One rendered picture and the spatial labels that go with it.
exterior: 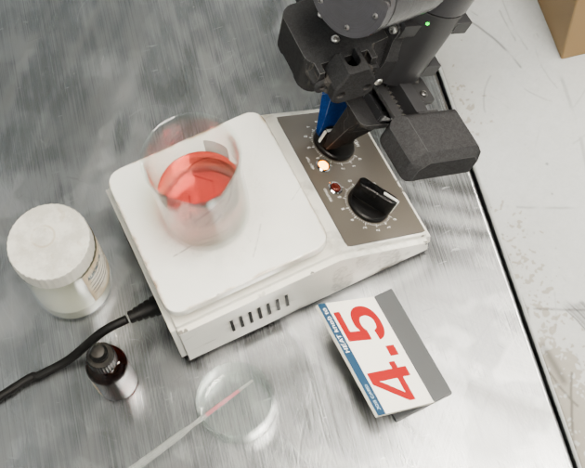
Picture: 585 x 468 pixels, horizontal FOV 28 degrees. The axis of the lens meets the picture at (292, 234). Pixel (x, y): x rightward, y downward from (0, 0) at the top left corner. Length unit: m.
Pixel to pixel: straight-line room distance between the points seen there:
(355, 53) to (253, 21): 0.27
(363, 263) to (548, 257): 0.14
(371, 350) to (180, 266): 0.15
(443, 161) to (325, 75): 0.09
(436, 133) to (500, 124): 0.18
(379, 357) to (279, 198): 0.13
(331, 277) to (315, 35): 0.18
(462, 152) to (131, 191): 0.23
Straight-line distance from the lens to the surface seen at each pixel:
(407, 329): 0.85
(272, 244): 0.78
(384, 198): 0.82
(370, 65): 0.73
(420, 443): 0.83
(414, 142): 0.74
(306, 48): 0.73
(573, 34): 0.94
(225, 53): 0.97
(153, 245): 0.79
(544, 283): 0.87
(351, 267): 0.82
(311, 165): 0.84
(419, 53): 0.76
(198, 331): 0.80
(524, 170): 0.91
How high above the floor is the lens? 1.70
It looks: 65 degrees down
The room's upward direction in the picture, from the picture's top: 8 degrees counter-clockwise
